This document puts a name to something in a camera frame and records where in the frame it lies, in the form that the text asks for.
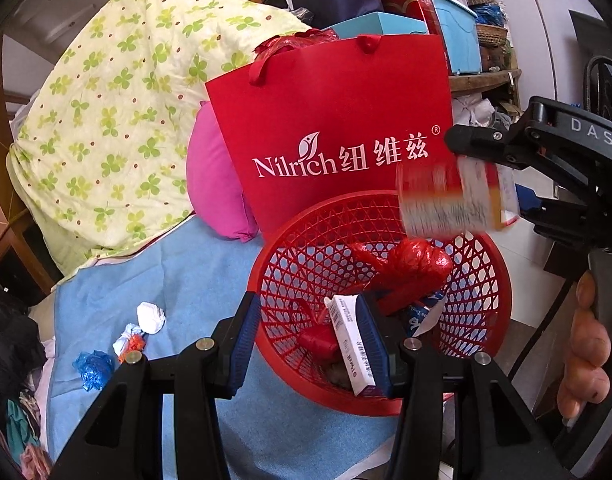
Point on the large red plastic bag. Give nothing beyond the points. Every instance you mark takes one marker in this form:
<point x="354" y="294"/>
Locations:
<point x="416" y="262"/>

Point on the wooden shelf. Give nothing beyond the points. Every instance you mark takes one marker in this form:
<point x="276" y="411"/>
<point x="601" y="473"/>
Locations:
<point x="486" y="81"/>

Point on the orange white cardboard box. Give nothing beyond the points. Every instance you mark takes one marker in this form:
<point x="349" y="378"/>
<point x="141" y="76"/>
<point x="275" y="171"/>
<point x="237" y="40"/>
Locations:
<point x="451" y="200"/>

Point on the red mesh basket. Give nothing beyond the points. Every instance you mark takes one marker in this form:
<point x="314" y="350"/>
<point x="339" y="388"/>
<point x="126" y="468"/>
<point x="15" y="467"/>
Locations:
<point x="486" y="310"/>

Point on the white wrapped bundle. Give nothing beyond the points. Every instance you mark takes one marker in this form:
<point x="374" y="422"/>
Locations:
<point x="478" y="110"/>

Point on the black cloth pile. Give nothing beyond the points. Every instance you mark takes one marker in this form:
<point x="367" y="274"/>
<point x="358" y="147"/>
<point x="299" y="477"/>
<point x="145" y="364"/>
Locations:
<point x="10" y="335"/>

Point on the person's right hand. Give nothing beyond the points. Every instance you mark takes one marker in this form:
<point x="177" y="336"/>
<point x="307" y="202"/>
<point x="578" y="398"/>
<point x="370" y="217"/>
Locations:
<point x="586" y="345"/>

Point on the white medicine box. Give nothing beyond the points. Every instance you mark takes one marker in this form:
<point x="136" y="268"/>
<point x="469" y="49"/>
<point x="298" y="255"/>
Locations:
<point x="351" y="345"/>

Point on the blue blanket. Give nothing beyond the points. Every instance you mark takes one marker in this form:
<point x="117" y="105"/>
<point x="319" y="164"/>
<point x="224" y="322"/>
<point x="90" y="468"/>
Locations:
<point x="185" y="270"/>

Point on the red paper bag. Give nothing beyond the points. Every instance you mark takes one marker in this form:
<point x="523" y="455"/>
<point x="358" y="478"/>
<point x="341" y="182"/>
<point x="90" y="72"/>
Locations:
<point x="311" y="110"/>

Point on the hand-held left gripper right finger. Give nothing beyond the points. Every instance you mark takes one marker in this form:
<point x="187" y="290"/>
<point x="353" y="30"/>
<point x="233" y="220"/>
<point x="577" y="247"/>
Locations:
<point x="376" y="350"/>

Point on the green clover print quilt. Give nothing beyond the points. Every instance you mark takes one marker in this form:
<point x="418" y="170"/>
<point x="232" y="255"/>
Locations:
<point x="110" y="110"/>

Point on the wicker basket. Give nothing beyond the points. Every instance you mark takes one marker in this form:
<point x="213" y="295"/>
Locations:
<point x="491" y="34"/>

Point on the white orange wrapper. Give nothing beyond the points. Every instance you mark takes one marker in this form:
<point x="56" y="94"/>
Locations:
<point x="128" y="342"/>

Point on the black round frame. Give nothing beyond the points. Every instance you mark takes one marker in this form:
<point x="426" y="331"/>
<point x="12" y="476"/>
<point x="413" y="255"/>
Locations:
<point x="593" y="75"/>

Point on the crinkled red plastic bag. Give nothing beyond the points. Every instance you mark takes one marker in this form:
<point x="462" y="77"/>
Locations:
<point x="296" y="40"/>

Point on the teal box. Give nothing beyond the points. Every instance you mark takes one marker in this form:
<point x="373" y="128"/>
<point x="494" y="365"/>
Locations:
<point x="376" y="25"/>

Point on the pink pillow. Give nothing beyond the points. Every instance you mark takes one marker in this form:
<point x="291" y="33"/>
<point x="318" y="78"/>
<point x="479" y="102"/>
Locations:
<point x="215" y="185"/>

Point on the blue plastic bag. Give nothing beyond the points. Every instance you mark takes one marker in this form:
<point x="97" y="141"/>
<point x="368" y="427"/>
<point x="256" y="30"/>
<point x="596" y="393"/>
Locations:
<point x="93" y="370"/>

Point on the blue plastic storage box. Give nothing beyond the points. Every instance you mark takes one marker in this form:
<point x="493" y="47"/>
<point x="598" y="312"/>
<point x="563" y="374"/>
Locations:
<point x="456" y="35"/>

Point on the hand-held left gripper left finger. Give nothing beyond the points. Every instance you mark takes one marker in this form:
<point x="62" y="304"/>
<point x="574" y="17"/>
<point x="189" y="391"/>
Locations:
<point x="243" y="345"/>

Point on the blue white packet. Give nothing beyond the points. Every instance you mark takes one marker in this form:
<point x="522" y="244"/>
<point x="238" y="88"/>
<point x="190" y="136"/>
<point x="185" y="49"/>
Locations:
<point x="421" y="317"/>

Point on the pink orange striped scarf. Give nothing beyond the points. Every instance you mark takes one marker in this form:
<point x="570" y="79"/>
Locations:
<point x="35" y="460"/>

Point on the beige cushion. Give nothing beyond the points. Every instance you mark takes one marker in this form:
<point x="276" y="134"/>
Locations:
<point x="40" y="315"/>

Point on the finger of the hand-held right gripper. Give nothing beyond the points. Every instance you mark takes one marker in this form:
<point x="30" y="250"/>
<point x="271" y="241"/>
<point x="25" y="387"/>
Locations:
<point x="556" y="217"/>
<point x="481" y="142"/>

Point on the teal cloth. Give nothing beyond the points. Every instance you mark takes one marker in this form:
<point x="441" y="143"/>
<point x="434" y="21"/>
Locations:
<point x="18" y="422"/>

